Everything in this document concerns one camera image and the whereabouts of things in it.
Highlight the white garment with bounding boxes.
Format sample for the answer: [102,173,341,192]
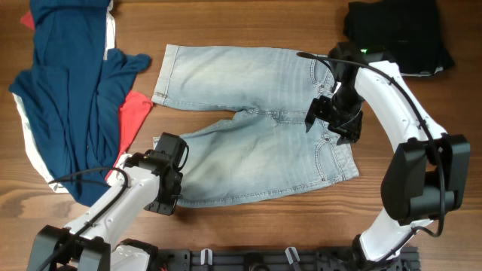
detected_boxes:
[13,1,128,193]

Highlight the dark blue shirt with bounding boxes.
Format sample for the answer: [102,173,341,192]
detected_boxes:
[9,0,151,206]

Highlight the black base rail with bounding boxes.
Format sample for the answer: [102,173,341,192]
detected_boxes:
[150,246,421,271]

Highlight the black folded garment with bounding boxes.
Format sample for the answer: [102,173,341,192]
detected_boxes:
[343,0,455,77]

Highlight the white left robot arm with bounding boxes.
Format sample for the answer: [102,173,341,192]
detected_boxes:
[27,147,189,270]

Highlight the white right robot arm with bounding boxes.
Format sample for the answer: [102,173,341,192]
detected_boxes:
[305,56,470,270]

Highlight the light blue denim shorts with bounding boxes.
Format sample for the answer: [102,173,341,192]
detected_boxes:
[152,44,358,208]

